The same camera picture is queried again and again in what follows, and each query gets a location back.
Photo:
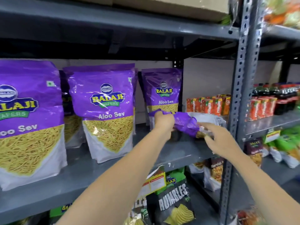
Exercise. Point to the person's left hand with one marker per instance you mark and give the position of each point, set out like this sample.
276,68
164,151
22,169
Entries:
164,124

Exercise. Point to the person's left forearm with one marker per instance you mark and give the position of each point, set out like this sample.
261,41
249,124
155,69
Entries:
121,182

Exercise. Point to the brown cardboard box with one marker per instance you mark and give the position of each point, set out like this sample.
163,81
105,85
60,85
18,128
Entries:
178,4

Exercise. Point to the black chips packet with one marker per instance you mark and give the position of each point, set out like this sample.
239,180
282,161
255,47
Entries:
174,201

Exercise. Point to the red orange snack packet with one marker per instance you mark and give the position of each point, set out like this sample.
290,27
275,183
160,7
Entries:
248,217

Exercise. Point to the clear packets of colourful snacks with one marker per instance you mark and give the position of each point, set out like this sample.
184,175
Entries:
282,10

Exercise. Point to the row of dark soda bottles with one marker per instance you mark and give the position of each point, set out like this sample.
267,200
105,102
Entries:
283,96

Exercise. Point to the group of green snack packets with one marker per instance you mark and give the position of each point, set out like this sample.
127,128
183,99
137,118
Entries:
286,147

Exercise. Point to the small yellow shelf price tag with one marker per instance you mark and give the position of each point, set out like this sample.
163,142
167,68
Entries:
272,135

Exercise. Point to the grey metal shelf rack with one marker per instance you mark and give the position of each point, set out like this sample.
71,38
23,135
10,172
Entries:
93,23
269,124

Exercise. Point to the maroon snack packet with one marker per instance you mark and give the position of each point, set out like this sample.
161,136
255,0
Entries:
254,151

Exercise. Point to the purple snack packet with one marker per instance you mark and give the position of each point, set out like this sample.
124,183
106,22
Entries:
186,124
105,110
25,124
71,128
163,91

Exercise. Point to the person's right hand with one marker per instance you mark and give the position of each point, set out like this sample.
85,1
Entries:
222,141

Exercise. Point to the row of orange juice cartons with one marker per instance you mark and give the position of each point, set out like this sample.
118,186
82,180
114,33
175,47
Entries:
211,105
262,107

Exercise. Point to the person's right thumb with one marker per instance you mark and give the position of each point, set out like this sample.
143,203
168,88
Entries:
210,138

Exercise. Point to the green yellow snack packet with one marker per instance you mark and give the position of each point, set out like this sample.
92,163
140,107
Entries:
61,210

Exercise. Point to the person's right forearm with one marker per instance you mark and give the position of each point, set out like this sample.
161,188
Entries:
264,189

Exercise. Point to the person's left fingers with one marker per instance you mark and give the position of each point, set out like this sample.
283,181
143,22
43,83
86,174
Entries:
169,123

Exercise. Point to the white orange snack packet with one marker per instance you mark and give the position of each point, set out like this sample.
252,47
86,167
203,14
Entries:
213,173

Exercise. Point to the clear hanging plastic packet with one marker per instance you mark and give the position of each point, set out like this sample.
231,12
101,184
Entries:
233,11

